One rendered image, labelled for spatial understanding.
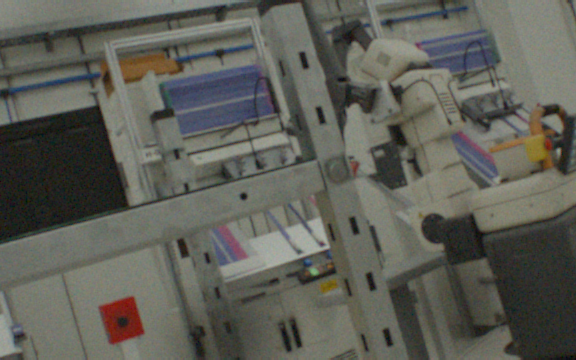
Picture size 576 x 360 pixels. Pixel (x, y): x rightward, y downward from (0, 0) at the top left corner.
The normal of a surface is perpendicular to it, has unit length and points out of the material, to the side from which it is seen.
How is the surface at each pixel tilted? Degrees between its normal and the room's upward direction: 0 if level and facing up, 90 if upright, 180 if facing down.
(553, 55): 90
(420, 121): 90
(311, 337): 90
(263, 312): 90
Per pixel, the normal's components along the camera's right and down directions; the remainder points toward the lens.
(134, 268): 0.40, -0.16
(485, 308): -0.87, 0.24
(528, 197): -0.60, 0.14
